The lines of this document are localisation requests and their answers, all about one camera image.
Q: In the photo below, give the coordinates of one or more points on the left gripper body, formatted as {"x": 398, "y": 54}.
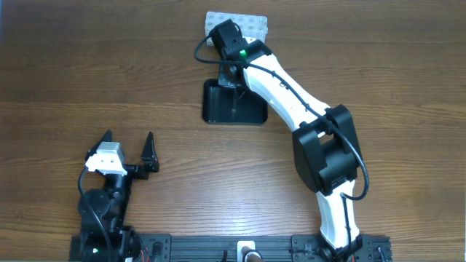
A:
{"x": 136, "y": 171}

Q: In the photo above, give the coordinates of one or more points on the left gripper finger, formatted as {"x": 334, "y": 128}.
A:
{"x": 103, "y": 137}
{"x": 150, "y": 156}

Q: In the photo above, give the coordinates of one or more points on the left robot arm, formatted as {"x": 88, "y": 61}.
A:
{"x": 94, "y": 207}

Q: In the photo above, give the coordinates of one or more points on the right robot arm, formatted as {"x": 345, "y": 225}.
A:
{"x": 276, "y": 91}

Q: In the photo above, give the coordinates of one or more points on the black tray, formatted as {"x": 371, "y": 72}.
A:
{"x": 251, "y": 113}

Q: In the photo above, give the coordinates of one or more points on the white test tube rack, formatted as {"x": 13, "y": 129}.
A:
{"x": 251, "y": 23}

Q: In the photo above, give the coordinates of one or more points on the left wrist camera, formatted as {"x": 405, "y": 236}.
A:
{"x": 107, "y": 158}

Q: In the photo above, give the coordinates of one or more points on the mounting rail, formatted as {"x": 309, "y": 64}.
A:
{"x": 204, "y": 248}

